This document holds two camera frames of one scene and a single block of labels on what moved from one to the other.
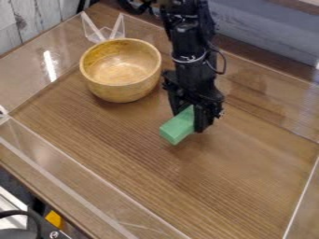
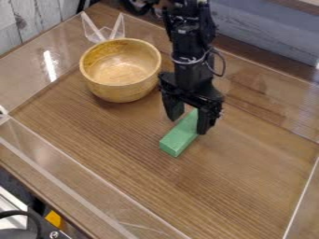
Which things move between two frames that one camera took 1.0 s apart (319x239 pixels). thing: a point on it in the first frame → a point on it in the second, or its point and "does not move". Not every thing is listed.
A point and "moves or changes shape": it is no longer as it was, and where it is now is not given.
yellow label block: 53,218 does not move
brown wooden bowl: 121,68 does not move
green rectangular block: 178,126 moves or changes shape
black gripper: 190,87 does not move
